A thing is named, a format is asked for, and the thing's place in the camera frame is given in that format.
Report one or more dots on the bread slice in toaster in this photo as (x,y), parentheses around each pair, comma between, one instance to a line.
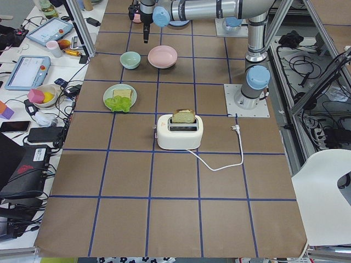
(183,116)

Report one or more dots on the green plate with food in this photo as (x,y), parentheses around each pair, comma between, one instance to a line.
(109,92)

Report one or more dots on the pink bowl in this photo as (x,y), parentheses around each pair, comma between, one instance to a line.
(137,18)

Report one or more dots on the teach pendant near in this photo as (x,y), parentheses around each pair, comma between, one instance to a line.
(29,73)

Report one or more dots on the blue plate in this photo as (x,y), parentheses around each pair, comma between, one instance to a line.
(178,23)

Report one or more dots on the bread slice on plate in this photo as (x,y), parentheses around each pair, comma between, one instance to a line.
(122,94)

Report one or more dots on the teach pendant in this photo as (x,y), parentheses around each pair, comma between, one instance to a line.
(29,73)
(53,30)

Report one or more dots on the pink cup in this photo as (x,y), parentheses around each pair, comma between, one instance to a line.
(54,48)

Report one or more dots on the cream white toaster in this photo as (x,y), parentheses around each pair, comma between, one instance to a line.
(178,136)

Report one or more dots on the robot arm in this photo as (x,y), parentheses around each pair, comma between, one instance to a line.
(162,12)
(257,76)

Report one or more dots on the pink plate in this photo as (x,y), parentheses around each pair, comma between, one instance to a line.
(162,55)

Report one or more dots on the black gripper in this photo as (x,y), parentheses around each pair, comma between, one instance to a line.
(146,17)

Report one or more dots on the smartphone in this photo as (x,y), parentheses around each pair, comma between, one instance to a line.
(15,126)

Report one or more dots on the white chair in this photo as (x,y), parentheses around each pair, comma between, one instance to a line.
(324,210)

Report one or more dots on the green lettuce leaf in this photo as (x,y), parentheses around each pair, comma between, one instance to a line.
(118,104)

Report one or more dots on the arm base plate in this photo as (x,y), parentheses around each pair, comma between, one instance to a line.
(240,106)
(232,27)

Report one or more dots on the beige bowl with toys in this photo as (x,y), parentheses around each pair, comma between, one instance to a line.
(44,96)

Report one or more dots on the mint green bowl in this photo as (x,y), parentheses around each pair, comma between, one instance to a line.
(130,60)

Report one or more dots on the teach pendant far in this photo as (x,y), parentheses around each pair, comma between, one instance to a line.
(53,30)

